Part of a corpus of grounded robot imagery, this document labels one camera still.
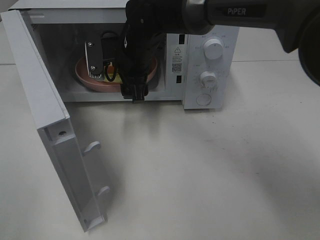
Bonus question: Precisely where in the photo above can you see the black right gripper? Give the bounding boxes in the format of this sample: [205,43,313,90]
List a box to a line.
[101,23,165,103]

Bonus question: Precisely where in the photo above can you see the white bread sandwich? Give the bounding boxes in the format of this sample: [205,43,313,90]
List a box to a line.
[104,63,122,84]

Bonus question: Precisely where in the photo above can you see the pink round plate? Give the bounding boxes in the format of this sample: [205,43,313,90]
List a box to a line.
[75,57,158,93]

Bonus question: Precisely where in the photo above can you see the white microwave door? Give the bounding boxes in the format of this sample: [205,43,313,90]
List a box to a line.
[1,10,105,232]

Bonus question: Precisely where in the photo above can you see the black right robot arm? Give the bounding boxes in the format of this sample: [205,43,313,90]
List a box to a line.
[115,0,320,101]

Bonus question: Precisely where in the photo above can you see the white warning label sticker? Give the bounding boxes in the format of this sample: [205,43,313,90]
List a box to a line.
[169,44,185,74]

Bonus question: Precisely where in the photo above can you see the white microwave oven body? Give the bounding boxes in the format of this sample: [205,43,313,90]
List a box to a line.
[7,0,239,109]

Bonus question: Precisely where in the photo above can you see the lower white round knob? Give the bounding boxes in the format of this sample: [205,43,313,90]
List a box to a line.
[199,71,217,89]

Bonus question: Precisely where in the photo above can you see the white round knob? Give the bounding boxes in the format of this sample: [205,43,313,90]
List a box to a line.
[199,71,217,89]
[203,37,224,60]

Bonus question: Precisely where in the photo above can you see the upper white round knob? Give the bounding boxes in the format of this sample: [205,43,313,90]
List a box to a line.
[203,37,224,60]

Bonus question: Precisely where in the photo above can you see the round white door button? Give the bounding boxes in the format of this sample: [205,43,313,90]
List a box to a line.
[196,93,212,106]

